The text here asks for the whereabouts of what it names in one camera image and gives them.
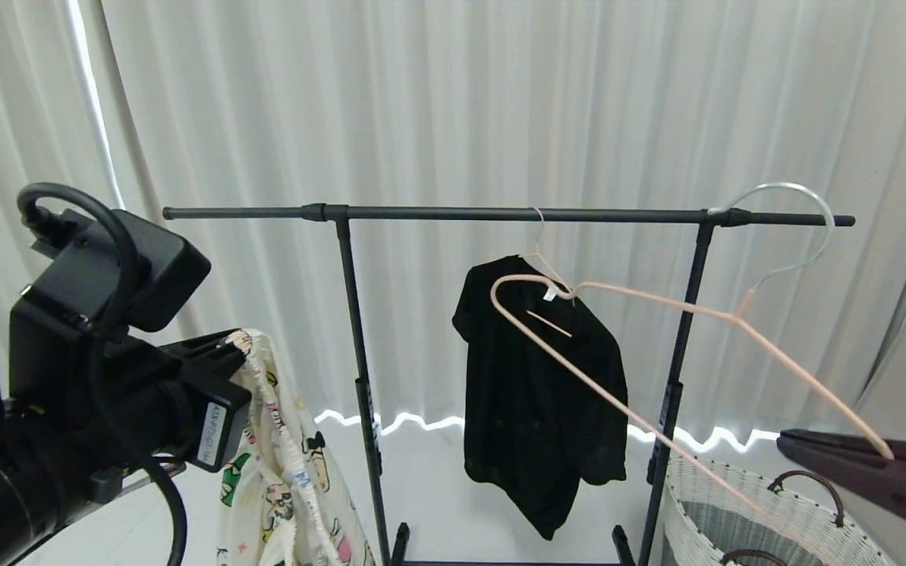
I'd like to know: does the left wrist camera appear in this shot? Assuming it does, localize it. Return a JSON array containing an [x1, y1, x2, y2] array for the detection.
[[9, 208, 212, 410]]

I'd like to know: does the white curtain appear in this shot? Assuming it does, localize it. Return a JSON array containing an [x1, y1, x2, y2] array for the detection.
[[0, 0, 906, 457]]

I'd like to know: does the cream printed garment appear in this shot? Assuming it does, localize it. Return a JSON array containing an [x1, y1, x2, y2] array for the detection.
[[217, 329, 377, 566]]

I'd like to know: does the pink clothes hanger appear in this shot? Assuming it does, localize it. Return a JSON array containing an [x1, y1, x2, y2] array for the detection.
[[521, 208, 580, 339], [490, 182, 894, 566]]

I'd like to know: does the white laundry basket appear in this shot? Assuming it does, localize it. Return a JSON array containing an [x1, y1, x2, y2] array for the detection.
[[661, 456, 898, 566]]

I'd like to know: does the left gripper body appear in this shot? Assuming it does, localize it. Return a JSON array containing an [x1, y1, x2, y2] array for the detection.
[[0, 377, 253, 566]]

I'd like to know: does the black garment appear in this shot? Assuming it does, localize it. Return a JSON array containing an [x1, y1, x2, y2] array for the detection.
[[451, 255, 629, 542]]

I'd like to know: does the black clothes rack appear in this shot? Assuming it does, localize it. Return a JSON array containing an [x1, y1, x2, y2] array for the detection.
[[162, 203, 856, 566]]

